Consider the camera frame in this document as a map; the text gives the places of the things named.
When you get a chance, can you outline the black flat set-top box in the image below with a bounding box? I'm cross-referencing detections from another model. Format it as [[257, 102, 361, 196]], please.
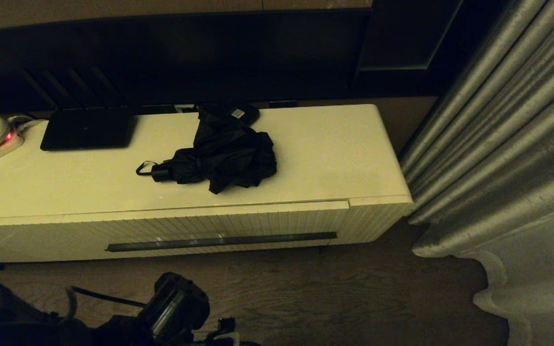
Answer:
[[40, 108, 139, 152]]

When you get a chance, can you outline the white power strip red light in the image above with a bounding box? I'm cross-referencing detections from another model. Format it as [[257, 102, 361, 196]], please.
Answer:
[[0, 129, 25, 162]]

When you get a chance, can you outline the black television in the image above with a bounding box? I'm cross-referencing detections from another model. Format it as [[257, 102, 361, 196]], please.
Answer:
[[0, 9, 374, 118]]

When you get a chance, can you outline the grey textured curtain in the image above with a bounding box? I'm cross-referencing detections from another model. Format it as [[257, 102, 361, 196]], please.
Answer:
[[399, 0, 554, 262]]

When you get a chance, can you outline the cream fluted drawer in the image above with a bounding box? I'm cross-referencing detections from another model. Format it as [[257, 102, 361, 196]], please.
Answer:
[[63, 200, 351, 253]]

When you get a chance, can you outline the black umbrella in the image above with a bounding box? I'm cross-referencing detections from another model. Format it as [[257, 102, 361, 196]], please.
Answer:
[[136, 108, 278, 195]]

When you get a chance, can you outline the dark metal handle rail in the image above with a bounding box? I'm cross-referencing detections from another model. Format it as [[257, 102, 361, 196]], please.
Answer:
[[105, 232, 338, 253]]

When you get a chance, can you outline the white low cabinet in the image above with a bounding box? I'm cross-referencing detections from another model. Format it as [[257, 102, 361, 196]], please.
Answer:
[[0, 103, 415, 264]]

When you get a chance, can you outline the white sheer curtain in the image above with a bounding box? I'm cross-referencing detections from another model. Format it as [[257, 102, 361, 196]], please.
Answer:
[[472, 202, 554, 346]]

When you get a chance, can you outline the white power cord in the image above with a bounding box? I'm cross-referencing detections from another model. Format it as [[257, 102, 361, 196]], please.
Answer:
[[7, 114, 48, 134]]

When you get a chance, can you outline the small black square box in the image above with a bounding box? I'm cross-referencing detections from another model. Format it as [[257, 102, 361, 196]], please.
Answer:
[[200, 100, 261, 127]]

